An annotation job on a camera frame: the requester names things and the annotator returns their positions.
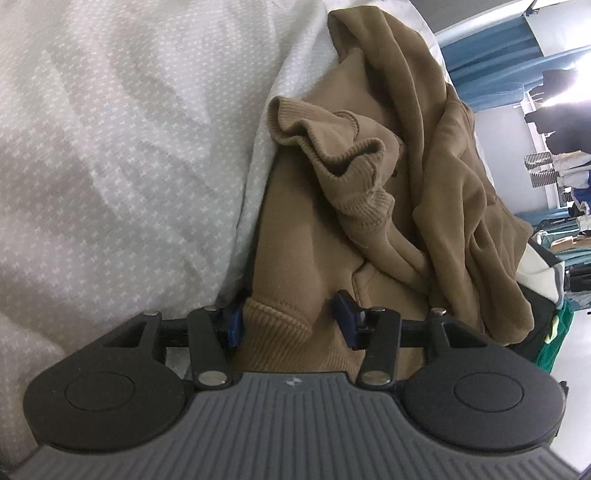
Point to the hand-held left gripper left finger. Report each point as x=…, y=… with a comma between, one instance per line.
x=234, y=330

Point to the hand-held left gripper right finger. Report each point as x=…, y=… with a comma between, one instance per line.
x=345, y=318

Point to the brown zip hoodie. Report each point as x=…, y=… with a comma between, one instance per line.
x=415, y=138

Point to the hanging black clothes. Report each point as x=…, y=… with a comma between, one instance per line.
x=568, y=129

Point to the cream garment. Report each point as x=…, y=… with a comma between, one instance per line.
x=540, y=277

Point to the green garment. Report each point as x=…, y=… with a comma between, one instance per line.
x=561, y=344

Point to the white textured bed cover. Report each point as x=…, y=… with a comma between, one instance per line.
x=115, y=138

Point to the hanging striped garment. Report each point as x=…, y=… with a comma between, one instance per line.
x=540, y=168

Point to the hanging blue white jacket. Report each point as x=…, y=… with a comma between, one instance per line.
x=575, y=180

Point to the blue curtain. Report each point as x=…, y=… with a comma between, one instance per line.
x=485, y=69

